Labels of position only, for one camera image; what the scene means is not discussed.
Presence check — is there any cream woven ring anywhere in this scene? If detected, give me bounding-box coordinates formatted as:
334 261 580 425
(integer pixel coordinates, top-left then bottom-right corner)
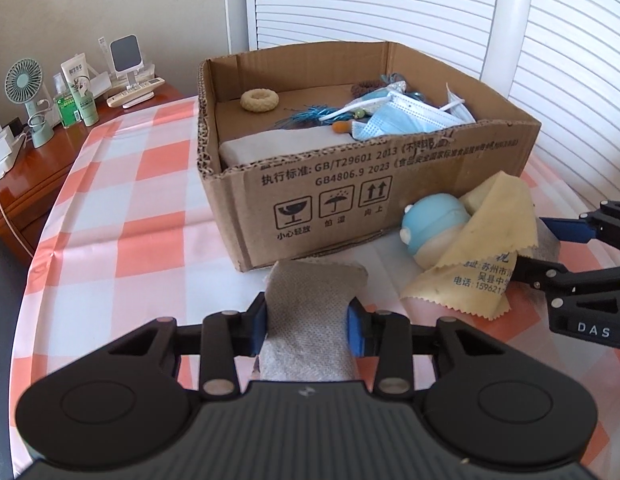
241 89 279 112

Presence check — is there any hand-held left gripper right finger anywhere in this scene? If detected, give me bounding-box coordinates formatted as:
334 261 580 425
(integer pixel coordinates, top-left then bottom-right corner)
346 297 513 401

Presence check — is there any blue raffia tassel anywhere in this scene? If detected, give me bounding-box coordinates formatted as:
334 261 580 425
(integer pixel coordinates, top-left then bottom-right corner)
276 105 341 128

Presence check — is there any pink checked tablecloth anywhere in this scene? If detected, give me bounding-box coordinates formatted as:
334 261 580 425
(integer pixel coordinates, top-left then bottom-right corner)
10 95 620 471

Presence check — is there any white cable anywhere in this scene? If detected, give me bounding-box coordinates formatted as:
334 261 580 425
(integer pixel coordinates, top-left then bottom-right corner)
0 177 36 256

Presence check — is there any grey fabric pouch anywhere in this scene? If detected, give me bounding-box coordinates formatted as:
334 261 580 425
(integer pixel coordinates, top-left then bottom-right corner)
254 260 369 383

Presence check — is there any brown cardboard box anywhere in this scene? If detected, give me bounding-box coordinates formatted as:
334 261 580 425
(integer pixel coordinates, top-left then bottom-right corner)
197 41 542 273

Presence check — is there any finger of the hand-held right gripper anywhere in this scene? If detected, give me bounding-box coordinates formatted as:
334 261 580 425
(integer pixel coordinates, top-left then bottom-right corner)
538 200 620 253
512 255 620 311

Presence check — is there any white phone stand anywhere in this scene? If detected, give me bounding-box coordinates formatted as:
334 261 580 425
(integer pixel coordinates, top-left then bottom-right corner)
109 35 143 92

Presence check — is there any green desk fan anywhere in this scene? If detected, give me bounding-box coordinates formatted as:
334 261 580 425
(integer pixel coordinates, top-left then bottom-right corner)
4 57 55 148

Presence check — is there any white textured towel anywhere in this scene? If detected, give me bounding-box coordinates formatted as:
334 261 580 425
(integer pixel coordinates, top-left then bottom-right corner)
219 127 353 168

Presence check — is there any small orange green toy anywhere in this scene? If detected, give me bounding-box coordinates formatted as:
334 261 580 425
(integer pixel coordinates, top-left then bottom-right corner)
332 105 373 133

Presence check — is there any white pole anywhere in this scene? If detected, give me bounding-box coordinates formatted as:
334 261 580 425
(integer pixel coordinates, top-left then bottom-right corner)
477 0 535 96

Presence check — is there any brown hair scrunchie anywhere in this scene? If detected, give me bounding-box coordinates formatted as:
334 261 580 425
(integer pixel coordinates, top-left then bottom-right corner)
352 76 391 96

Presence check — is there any white and green tube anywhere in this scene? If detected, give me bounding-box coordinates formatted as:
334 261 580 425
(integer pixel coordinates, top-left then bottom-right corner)
61 53 100 127

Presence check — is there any green label bottle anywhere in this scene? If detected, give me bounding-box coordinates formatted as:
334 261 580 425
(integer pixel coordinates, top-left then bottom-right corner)
53 74 83 128

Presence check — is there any yellow cleaning cloth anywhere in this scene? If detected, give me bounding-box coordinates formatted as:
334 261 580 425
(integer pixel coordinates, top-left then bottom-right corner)
400 170 538 318

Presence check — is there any white power strip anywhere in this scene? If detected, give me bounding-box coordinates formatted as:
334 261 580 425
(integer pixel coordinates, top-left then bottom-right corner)
0 127 28 181

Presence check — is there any blue toy figure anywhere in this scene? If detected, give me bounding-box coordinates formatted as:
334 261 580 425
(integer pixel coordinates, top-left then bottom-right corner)
401 194 473 268

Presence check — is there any white louvered door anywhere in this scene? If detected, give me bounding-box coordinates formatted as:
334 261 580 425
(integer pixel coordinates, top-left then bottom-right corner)
245 0 510 96
510 0 620 221

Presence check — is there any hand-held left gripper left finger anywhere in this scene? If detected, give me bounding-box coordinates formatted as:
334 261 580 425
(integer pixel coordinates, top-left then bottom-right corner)
106 292 269 401

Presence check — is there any wooden nightstand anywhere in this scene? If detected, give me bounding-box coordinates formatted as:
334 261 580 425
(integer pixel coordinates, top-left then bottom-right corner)
0 80 188 266

